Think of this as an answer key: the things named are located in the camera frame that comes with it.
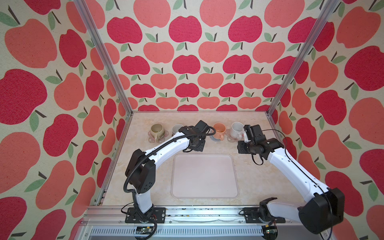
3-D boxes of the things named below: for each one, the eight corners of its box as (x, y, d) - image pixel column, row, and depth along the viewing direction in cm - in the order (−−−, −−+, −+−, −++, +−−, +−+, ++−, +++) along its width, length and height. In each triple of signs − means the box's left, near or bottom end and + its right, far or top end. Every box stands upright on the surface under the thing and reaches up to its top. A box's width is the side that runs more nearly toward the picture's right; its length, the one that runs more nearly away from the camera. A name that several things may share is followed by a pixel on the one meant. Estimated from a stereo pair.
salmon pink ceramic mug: (214, 142, 104) (215, 135, 97) (212, 130, 111) (214, 122, 104) (225, 142, 104) (227, 135, 97) (223, 130, 111) (225, 122, 104)
